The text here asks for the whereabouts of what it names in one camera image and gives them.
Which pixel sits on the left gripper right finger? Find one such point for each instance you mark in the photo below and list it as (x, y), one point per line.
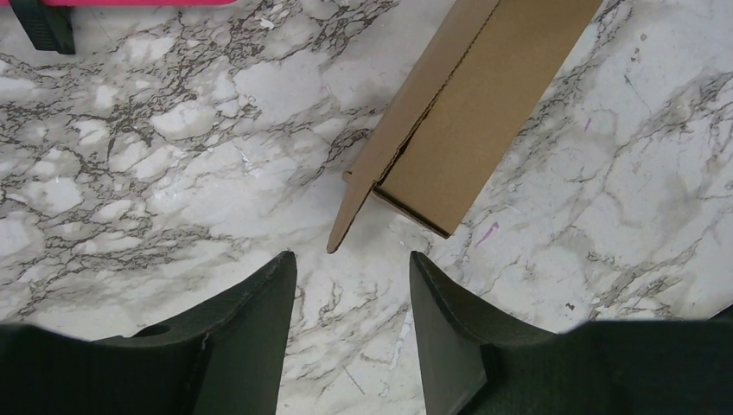
(476, 359)

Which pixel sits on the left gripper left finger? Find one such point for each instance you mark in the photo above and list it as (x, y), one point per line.
(223, 356)

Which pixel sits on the brown cardboard box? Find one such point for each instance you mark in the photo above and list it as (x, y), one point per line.
(460, 108)

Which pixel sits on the right black whiteboard foot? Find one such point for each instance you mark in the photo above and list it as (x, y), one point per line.
(48, 27)

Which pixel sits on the pink framed whiteboard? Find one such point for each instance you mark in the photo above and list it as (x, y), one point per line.
(136, 3)

